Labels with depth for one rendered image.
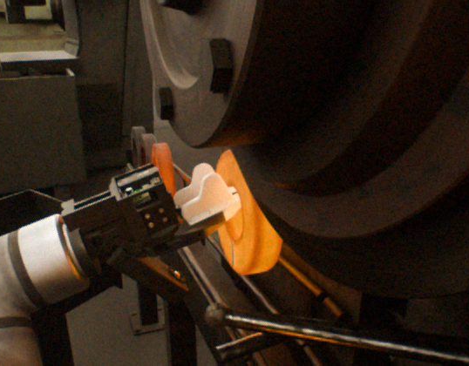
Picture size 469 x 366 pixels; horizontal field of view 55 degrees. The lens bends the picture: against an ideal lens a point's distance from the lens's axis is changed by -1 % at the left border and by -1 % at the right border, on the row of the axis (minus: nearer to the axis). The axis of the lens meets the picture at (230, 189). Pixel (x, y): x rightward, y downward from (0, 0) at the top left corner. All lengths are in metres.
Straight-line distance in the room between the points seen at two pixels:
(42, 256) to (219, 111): 0.32
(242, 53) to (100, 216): 0.35
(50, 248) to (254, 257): 0.21
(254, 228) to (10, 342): 0.27
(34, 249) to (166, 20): 0.27
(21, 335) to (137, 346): 1.16
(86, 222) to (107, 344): 1.20
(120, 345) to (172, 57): 1.40
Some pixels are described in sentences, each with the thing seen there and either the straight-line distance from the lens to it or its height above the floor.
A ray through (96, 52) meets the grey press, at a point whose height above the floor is 0.82.
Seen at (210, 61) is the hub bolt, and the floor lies 1.03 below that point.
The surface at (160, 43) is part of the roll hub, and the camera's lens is 0.35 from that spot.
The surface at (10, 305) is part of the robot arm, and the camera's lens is 0.51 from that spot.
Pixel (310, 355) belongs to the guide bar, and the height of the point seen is 0.70.
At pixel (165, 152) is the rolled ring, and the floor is 0.76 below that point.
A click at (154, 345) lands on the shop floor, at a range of 1.63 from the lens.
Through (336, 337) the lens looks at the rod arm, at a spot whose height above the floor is 0.89.
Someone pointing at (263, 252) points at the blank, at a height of 0.81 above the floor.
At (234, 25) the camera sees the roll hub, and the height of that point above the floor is 1.05.
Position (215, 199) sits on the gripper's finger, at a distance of 0.51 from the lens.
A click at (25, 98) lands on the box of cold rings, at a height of 0.64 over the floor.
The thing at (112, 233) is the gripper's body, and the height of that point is 0.83.
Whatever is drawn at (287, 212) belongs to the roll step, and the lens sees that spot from 0.31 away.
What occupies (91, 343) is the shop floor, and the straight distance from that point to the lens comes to 1.69.
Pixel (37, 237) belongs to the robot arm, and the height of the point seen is 0.84.
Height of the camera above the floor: 1.05
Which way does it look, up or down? 21 degrees down
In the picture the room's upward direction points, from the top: straight up
